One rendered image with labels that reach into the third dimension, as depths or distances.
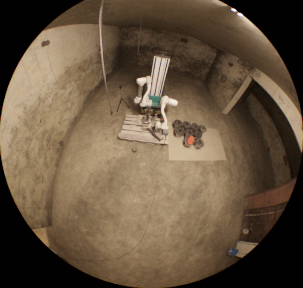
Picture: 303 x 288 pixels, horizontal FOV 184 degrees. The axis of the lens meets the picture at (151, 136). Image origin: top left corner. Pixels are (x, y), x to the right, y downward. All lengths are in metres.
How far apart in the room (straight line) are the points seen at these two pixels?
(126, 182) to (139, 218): 0.86
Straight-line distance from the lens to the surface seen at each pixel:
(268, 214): 4.04
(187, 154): 2.57
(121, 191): 2.14
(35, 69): 2.56
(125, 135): 2.30
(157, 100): 2.69
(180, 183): 2.31
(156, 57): 2.24
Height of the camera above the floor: 2.11
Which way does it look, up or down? 57 degrees down
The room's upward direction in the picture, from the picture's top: 14 degrees clockwise
